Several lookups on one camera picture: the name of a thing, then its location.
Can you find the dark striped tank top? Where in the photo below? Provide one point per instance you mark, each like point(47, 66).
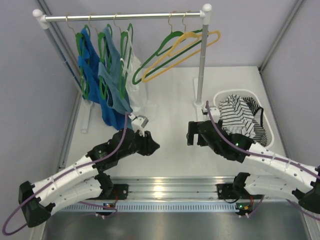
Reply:
point(257, 112)

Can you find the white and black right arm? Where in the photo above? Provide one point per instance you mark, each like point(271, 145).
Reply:
point(272, 162)

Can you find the yellow hanger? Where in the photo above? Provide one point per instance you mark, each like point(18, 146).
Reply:
point(179, 46)

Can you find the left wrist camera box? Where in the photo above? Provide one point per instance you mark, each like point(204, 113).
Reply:
point(138, 123)

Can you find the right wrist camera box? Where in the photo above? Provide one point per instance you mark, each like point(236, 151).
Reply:
point(214, 111)

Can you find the teal blue tank top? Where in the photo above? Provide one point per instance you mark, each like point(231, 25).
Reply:
point(110, 73)

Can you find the white laundry basket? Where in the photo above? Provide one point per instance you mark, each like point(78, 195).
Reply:
point(220, 96)

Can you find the green hanger with teal top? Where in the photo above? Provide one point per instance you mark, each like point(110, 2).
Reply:
point(102, 48)

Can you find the perforated cable tray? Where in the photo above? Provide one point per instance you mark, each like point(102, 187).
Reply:
point(156, 207)

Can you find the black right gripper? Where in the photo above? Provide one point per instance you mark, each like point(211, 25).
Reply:
point(193, 129)

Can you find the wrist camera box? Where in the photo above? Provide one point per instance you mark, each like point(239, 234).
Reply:
point(214, 111)
point(138, 123)

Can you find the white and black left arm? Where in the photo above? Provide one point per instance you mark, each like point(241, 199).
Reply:
point(85, 179)

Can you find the green hanger with blue top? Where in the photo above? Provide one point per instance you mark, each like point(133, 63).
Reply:
point(80, 44)

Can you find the white black striped tank top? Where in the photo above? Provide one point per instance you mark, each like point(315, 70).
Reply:
point(236, 116)

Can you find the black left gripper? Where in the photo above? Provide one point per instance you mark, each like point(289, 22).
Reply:
point(144, 143)

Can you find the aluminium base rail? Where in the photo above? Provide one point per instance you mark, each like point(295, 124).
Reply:
point(216, 188)

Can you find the silver clothes rack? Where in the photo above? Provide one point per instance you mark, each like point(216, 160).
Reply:
point(45, 23)

